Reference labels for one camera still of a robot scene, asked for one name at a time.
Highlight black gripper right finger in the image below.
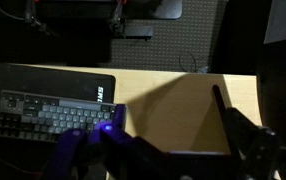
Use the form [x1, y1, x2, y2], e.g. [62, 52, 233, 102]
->
[212, 85, 250, 156]

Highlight black desk mat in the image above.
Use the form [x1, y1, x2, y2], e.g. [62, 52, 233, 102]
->
[0, 63, 116, 171]

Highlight black flat bar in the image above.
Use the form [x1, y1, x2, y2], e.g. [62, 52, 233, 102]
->
[123, 26, 154, 40]

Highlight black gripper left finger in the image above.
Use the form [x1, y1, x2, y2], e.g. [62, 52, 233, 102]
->
[100, 104, 127, 140]

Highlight grey mechanical keyboard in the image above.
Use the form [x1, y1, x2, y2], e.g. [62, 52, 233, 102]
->
[0, 90, 117, 142]

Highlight black thin cable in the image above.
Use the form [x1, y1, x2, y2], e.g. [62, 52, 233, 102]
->
[178, 52, 209, 74]

